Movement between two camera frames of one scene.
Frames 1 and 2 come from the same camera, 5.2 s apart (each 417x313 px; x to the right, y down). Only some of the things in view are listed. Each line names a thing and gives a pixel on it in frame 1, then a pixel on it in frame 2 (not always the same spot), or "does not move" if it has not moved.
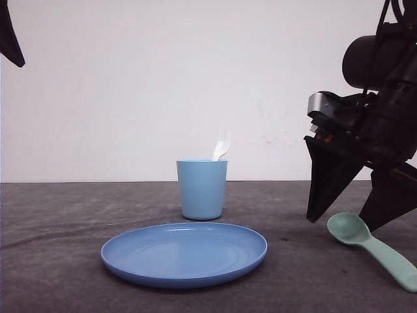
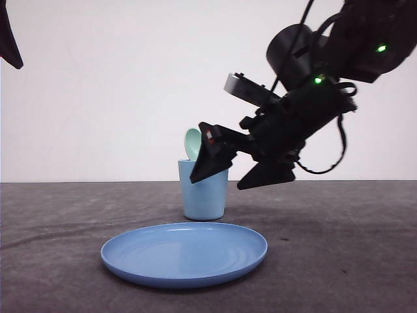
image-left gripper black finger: (10, 45) does not move
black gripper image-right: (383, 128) → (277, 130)
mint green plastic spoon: (352, 229) → (193, 141)
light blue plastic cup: (202, 183) does not move
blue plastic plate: (182, 253) does not move
